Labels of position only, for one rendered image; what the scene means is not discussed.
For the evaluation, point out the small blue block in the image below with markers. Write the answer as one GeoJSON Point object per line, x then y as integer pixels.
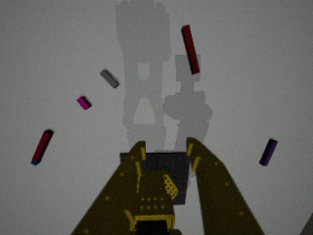
{"type": "Point", "coordinates": [33, 162]}

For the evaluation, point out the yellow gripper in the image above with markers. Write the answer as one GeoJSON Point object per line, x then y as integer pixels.
{"type": "Point", "coordinates": [224, 210]}

